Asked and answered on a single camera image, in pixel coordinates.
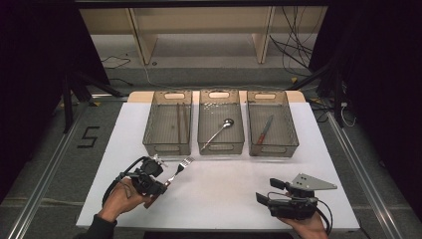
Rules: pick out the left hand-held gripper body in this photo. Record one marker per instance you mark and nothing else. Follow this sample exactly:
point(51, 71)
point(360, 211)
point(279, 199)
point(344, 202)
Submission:
point(146, 177)

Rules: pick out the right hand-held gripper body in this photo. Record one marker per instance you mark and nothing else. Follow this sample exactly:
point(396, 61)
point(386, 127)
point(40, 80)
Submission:
point(293, 207)

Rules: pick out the smoky clear plastic bin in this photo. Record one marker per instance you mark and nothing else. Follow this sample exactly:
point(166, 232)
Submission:
point(166, 124)
point(282, 127)
point(215, 113)

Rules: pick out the metal spoon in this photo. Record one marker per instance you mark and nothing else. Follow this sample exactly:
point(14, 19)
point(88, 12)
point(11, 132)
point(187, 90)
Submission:
point(228, 122)

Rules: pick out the person's right hand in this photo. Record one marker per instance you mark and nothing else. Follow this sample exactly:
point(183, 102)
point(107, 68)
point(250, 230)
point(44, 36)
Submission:
point(310, 229)

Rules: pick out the person's left hand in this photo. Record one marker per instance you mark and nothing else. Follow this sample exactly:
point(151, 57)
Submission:
point(121, 199)

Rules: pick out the white table sheet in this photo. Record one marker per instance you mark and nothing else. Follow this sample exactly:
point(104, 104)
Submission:
point(225, 192)

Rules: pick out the black metal stand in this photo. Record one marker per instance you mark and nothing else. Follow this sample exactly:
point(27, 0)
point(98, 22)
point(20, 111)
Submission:
point(337, 99)

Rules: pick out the black tripod stand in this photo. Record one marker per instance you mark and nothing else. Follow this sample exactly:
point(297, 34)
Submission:
point(68, 106)

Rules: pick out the light wooden shelf unit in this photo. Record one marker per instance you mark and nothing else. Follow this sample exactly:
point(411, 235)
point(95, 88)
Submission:
point(142, 36)

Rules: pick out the black curtain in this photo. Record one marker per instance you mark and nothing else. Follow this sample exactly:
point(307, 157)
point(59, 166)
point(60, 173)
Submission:
point(30, 66)
point(384, 83)

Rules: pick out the aluminium floor rail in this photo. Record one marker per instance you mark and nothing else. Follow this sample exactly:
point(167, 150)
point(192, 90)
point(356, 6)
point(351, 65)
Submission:
point(46, 176)
point(361, 176)

